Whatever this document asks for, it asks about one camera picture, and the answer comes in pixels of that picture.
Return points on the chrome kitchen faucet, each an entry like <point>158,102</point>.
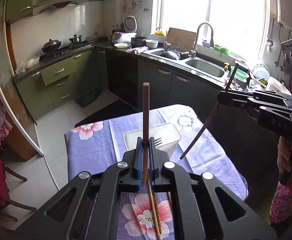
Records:
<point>208,42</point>

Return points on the white rice cooker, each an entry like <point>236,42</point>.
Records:
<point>120,37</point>

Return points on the stainless steel sink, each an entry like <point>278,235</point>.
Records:
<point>207,67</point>

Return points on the white bowl on counter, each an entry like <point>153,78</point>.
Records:
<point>151,44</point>

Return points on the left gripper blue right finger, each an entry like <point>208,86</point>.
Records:
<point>154,162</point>

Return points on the person's right hand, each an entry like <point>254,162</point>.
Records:
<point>284,153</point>

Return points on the black wok with lid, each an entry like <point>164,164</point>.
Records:
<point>50,46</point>

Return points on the brown wooden chopstick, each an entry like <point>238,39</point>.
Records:
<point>146,106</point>

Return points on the small steel pot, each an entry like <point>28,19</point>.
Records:
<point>75,39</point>

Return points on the wooden cutting board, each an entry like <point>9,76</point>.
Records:
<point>181,37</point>

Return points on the light bamboo chopstick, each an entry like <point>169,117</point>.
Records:
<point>152,200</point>

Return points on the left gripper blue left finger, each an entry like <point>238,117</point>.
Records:
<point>138,162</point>

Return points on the reddish brown chopstick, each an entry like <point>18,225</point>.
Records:
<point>155,204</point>

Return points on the black plastic fork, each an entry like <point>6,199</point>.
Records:
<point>158,141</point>

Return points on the green drawer cabinet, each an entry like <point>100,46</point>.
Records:
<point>60,81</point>

